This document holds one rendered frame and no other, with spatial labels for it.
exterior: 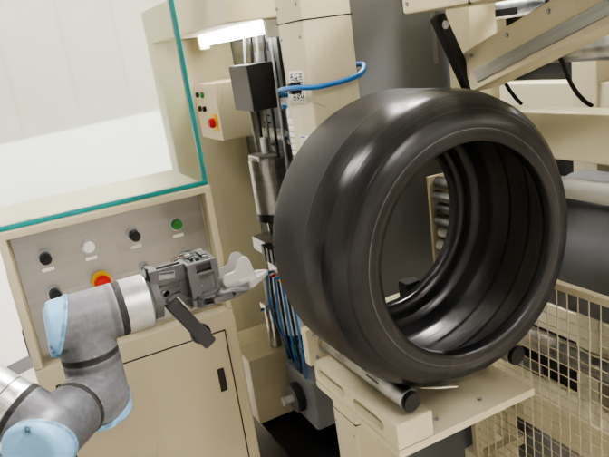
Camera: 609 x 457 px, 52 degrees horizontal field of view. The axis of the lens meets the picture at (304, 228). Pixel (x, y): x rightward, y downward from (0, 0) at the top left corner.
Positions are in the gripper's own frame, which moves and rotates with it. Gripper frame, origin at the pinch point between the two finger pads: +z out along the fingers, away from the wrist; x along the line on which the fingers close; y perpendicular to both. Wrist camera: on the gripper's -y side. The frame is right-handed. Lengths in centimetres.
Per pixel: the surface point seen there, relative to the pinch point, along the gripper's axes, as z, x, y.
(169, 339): -7, 64, -35
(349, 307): 11.2, -10.9, -6.1
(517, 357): 52, -9, -32
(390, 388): 22.1, -3.4, -30.1
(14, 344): -56, 278, -103
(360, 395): 19.7, 5.3, -35.1
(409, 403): 23.0, -8.6, -31.3
